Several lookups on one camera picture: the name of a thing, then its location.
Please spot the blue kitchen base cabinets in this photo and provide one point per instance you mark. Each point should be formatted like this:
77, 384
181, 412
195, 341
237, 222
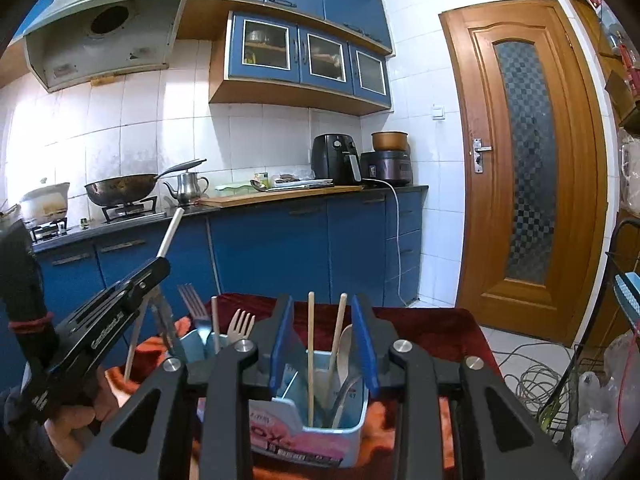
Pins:
265, 250

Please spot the white light switch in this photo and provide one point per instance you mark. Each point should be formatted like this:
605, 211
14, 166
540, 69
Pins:
438, 113

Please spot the brown pot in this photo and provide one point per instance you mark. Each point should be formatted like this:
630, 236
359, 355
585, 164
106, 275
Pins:
390, 141

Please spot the person's left hand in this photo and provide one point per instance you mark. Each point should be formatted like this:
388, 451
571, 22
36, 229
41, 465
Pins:
75, 425

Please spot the pale plastic fork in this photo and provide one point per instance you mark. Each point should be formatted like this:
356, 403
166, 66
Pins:
240, 330

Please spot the person's left forearm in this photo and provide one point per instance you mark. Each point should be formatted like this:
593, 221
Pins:
20, 440

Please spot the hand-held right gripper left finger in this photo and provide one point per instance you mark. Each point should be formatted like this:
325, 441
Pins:
282, 345

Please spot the wooden door with glass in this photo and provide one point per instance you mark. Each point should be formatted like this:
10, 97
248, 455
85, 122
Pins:
475, 210

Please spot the thin bamboo chopstick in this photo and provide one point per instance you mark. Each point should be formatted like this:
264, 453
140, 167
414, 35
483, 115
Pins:
311, 340

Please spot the white cooking pot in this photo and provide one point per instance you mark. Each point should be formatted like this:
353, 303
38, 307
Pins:
45, 200

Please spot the white plastic bag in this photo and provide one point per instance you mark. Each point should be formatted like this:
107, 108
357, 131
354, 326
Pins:
631, 170

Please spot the grey range hood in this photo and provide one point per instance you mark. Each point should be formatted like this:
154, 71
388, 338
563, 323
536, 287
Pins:
125, 45

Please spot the glass-door wall cabinet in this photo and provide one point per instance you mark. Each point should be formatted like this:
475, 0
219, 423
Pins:
300, 52

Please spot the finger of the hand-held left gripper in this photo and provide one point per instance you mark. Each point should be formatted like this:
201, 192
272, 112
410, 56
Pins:
100, 325
169, 332

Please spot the gas stove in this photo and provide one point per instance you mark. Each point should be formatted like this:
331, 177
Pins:
130, 212

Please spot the wooden cutting board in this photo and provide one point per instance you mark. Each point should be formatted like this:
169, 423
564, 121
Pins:
280, 195

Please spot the red and cream blanket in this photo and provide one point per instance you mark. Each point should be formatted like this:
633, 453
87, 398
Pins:
430, 330

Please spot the black air fryer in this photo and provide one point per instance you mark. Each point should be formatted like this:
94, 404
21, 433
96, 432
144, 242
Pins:
332, 160

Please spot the clear plastic bag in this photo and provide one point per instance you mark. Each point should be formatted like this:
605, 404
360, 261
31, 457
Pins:
595, 435

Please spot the steel kettle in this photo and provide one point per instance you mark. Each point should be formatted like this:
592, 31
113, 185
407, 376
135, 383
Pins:
187, 187

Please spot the white plastic spoon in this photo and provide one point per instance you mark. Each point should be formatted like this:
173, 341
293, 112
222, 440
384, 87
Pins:
345, 350

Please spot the wooden shelf with items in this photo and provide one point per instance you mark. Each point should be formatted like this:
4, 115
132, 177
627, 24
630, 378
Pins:
587, 20

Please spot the pale green tray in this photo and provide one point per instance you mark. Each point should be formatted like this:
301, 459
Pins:
235, 189

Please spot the dark rice cooker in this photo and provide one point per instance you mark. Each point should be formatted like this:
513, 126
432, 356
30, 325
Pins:
385, 167

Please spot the black wok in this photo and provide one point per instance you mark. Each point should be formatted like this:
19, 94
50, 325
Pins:
120, 187

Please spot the light blue utensil box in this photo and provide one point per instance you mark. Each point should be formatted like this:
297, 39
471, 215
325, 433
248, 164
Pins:
320, 442

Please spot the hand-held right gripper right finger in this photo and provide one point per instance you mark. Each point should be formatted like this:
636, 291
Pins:
367, 355

